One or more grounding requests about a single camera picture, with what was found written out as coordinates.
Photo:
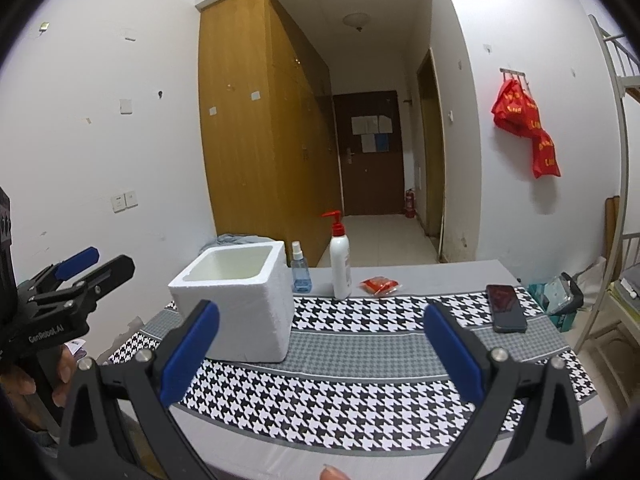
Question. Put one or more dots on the white red pump bottle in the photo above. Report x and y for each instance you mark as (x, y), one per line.
(339, 256)

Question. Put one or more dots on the person right hand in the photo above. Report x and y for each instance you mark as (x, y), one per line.
(332, 473)

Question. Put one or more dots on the dark brown entrance door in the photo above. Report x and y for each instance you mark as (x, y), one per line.
(370, 143)

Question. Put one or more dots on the red fire extinguisher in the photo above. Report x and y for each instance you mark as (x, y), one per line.
(410, 204)

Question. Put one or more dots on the ceiling lamp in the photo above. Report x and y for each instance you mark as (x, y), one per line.
(357, 20)

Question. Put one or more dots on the blue spray bottle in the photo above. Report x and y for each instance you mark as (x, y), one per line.
(302, 283)

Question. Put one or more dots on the red hanging bag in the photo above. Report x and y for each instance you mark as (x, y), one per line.
(516, 112)

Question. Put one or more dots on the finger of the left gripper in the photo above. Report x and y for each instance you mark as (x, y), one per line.
(105, 279)
(76, 264)

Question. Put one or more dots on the white styrofoam box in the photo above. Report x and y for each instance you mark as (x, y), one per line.
(251, 285)

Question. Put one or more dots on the person left hand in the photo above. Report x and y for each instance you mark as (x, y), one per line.
(19, 386)

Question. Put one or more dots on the red snack packet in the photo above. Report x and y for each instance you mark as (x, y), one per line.
(379, 286)

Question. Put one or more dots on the wooden wardrobe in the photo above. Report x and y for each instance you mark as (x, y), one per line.
(267, 125)

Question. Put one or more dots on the black smartphone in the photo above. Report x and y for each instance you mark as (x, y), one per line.
(507, 315)

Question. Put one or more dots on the wall hook rack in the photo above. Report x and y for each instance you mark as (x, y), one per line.
(507, 73)

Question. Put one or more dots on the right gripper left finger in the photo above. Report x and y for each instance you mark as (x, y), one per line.
(95, 441)

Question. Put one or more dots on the wooden boards against wall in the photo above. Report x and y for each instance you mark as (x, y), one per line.
(611, 208)

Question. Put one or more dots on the wall switch pair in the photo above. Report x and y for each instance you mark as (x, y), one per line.
(124, 201)

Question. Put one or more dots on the light blue cloth pile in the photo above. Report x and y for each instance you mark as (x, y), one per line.
(228, 239)

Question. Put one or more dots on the side doorway frame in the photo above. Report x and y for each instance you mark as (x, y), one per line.
(434, 152)

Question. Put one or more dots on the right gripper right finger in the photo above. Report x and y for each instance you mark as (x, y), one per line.
(548, 441)

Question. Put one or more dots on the metal bunk bed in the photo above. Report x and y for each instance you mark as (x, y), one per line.
(612, 317)

